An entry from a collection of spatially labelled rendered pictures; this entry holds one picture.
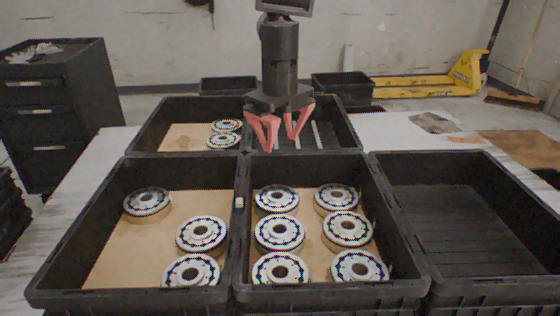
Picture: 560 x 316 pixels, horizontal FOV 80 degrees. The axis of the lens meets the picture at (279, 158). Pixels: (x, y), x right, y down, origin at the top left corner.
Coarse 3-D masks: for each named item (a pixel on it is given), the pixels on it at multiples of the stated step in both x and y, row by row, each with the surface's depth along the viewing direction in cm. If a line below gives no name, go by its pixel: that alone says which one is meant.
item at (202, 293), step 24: (240, 168) 76; (96, 192) 68; (240, 192) 69; (48, 264) 52; (96, 288) 49; (120, 288) 49; (144, 288) 49; (168, 288) 49; (192, 288) 49; (216, 288) 49
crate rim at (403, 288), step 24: (384, 192) 68; (240, 216) 62; (240, 240) 59; (408, 240) 57; (240, 264) 52; (240, 288) 49; (264, 288) 49; (288, 288) 49; (312, 288) 49; (336, 288) 49; (360, 288) 49; (384, 288) 49; (408, 288) 49
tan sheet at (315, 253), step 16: (256, 192) 85; (304, 192) 85; (304, 208) 79; (256, 224) 75; (304, 224) 75; (320, 224) 75; (320, 240) 71; (256, 256) 67; (304, 256) 67; (320, 256) 67; (320, 272) 63
